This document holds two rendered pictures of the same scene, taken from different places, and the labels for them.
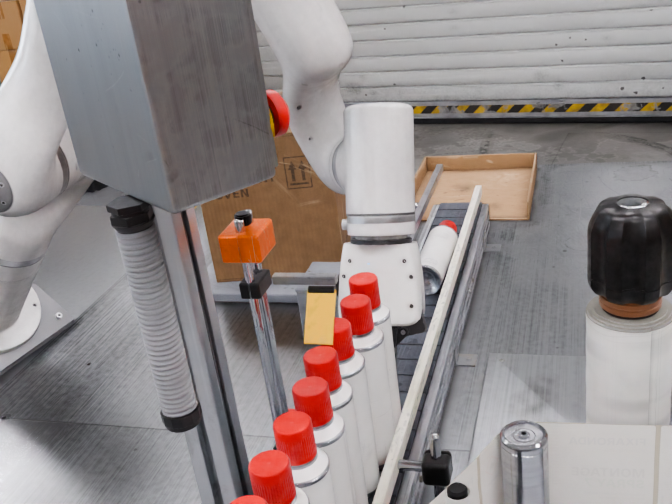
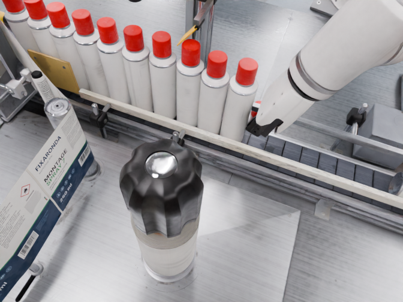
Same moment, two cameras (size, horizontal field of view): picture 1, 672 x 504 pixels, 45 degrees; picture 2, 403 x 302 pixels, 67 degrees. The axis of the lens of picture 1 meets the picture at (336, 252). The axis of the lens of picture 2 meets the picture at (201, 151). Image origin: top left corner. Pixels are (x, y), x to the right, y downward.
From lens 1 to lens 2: 85 cm
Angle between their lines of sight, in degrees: 68
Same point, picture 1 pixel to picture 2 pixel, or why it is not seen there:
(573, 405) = (228, 242)
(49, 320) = not seen: hidden behind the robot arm
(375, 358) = (202, 87)
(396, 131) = (357, 15)
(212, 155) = not seen: outside the picture
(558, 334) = (356, 289)
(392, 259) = (283, 87)
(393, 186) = (317, 49)
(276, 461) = (79, 15)
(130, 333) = not seen: hidden behind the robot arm
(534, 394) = (245, 223)
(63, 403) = (298, 35)
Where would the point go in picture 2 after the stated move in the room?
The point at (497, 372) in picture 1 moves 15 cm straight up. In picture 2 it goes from (274, 208) to (301, 169)
